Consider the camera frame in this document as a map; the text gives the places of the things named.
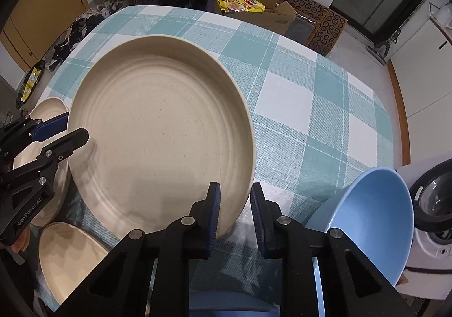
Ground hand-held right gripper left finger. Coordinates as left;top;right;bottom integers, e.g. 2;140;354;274
56;181;221;317

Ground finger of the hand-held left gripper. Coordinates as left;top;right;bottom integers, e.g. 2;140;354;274
0;127;90;198
0;110;70;162

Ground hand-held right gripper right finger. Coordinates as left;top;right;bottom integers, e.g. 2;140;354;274
250;182;415;317

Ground beige ridged plate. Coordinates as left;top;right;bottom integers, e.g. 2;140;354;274
12;97;71;228
38;222;112;307
66;36;255;240

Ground light blue bowl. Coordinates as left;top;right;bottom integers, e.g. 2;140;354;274
304;167;414;287

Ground pile of scattered sneakers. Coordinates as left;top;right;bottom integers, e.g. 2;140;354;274
49;0;122;71

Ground teal checked tablecloth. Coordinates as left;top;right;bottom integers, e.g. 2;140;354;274
33;5;394;317

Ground wooden door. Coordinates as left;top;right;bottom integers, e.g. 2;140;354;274
0;0;89;72

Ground small open cardboard box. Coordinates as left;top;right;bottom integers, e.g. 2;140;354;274
394;266;412;287

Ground white washing machine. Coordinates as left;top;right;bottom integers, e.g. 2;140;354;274
394;158;452;275

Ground large open cardboard box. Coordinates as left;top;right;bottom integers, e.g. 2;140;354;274
214;0;297;37

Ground brown circle patterned mat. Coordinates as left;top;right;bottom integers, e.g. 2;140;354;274
261;0;348;56

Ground white kitchen base cabinets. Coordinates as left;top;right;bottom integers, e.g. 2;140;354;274
388;0;452;166

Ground floor mop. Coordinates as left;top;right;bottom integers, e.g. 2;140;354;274
365;29;401;65

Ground yellow snack packet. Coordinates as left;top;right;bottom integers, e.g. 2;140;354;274
216;0;265;14

